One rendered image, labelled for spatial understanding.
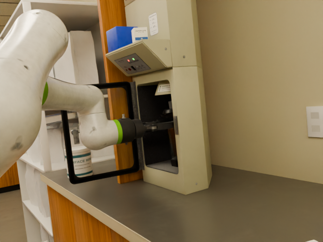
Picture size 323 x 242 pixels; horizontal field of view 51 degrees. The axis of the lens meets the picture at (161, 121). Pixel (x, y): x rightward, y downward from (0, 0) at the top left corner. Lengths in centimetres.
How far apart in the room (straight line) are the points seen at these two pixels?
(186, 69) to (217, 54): 45
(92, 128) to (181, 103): 33
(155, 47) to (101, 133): 35
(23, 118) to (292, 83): 113
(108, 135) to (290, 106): 71
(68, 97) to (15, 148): 65
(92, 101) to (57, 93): 20
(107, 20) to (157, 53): 42
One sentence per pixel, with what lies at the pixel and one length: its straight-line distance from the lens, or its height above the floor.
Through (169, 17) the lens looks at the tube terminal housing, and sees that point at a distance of 126.
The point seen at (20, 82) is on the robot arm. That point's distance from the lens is 45.
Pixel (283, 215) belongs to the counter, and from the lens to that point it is 105.
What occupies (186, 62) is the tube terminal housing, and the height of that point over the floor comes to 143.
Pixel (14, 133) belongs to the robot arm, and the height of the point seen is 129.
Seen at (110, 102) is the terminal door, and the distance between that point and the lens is 145.
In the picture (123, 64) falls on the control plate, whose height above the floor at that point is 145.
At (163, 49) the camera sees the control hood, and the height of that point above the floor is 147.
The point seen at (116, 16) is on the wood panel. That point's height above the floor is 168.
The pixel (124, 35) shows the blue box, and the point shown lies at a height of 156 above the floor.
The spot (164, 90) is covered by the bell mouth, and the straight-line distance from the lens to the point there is 133.
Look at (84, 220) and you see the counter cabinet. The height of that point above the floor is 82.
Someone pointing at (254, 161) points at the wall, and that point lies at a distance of 159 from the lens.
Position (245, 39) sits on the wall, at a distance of 156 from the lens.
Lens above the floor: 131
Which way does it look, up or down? 4 degrees down
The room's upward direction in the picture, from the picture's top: 6 degrees counter-clockwise
